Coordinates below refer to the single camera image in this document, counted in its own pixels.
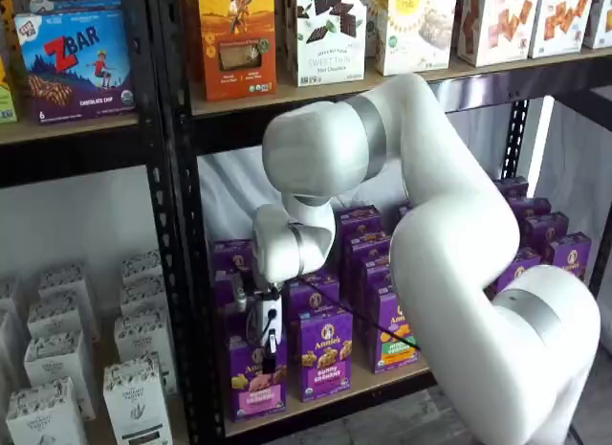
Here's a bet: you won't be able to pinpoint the cheddar pretzel crackers box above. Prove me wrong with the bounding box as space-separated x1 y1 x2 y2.
456 0 540 68

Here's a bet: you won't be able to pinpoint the white cracker box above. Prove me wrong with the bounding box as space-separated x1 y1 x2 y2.
581 0 612 51

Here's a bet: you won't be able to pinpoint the purple Annie's box brown bunnies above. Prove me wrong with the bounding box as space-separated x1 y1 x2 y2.
494 247 542 294

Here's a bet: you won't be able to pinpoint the orange graham cracker box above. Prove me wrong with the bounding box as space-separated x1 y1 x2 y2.
196 0 278 103

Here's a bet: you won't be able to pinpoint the yellow Bobo's snack box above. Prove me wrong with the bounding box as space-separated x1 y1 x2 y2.
0 52 18 125

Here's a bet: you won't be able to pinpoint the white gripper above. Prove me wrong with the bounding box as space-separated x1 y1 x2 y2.
257 294 283 375

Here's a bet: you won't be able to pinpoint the blue snack box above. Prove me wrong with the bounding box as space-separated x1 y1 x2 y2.
28 0 123 14

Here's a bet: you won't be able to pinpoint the Simple Mills almond bar box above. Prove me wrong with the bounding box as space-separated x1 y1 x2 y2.
372 0 454 78

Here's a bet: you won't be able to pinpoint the black metal shelf rack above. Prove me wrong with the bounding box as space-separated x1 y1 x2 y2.
142 0 612 445
0 0 202 445

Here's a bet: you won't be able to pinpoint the sea salt pretzel crackers box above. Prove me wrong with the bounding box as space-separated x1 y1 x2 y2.
528 0 598 60

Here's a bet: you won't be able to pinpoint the purple Annie's box mixed bunnies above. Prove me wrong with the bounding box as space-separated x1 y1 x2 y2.
299 306 355 403
285 272 340 318

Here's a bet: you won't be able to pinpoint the purple ZBar snack box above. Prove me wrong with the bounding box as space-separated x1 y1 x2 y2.
13 9 136 126

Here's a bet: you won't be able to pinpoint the black cable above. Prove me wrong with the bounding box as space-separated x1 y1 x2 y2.
284 278 425 353

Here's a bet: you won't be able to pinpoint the white backdrop sheet teal mark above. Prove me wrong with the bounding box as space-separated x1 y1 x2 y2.
198 93 599 283

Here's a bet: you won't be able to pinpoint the Simple Mills sweet thins box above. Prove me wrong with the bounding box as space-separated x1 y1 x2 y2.
293 0 369 88

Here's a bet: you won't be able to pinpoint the purple Annie's box green patch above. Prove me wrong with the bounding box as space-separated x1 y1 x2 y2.
370 282 423 375
346 231 395 269
334 205 383 240
361 253 398 293

